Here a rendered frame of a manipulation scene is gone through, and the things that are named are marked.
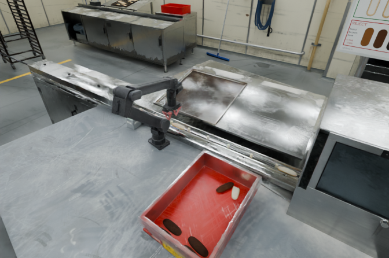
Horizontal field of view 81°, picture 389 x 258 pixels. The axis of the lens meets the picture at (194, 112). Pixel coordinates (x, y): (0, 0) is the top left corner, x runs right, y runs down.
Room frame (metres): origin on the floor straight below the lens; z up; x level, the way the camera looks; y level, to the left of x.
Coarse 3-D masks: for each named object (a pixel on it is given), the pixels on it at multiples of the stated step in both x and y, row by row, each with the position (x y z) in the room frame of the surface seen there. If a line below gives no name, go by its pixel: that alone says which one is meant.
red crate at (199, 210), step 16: (208, 176) 0.81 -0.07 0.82; (224, 176) 0.81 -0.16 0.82; (192, 192) 0.71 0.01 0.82; (208, 192) 0.71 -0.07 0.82; (224, 192) 0.71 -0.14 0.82; (240, 192) 0.71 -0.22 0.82; (176, 208) 0.62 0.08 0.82; (192, 208) 0.62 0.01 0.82; (208, 208) 0.62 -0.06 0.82; (224, 208) 0.62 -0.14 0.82; (160, 224) 0.55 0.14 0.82; (192, 224) 0.55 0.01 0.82; (208, 224) 0.55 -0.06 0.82; (224, 224) 0.55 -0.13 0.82; (208, 240) 0.48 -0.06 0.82; (208, 256) 0.42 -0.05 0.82
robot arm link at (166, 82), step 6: (162, 78) 1.17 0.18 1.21; (168, 78) 1.19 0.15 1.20; (174, 78) 1.21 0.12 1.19; (138, 84) 0.98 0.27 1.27; (144, 84) 1.00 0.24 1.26; (150, 84) 1.02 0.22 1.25; (156, 84) 1.07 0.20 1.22; (162, 84) 1.11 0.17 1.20; (168, 84) 1.15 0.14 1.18; (138, 90) 0.91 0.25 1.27; (144, 90) 0.98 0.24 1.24; (150, 90) 1.02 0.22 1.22; (156, 90) 1.06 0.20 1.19; (132, 96) 0.86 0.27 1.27; (138, 96) 0.89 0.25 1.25
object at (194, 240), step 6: (168, 222) 0.55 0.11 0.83; (162, 228) 0.53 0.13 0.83; (168, 228) 0.53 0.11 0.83; (174, 228) 0.52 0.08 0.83; (180, 228) 0.53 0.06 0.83; (174, 234) 0.50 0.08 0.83; (180, 234) 0.50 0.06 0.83; (192, 240) 0.48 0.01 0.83; (198, 240) 0.48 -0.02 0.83; (186, 246) 0.45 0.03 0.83; (192, 246) 0.45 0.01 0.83; (198, 246) 0.45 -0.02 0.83; (204, 246) 0.45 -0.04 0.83; (198, 252) 0.43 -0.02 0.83; (204, 252) 0.43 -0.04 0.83
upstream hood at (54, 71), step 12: (48, 60) 2.20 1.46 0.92; (36, 72) 2.02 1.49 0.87; (48, 72) 1.90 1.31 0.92; (60, 72) 1.90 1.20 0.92; (72, 72) 1.90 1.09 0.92; (72, 84) 1.68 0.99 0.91; (84, 84) 1.67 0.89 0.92; (96, 84) 1.67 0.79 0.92; (108, 84) 1.67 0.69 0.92; (96, 96) 1.52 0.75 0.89; (108, 96) 1.48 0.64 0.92
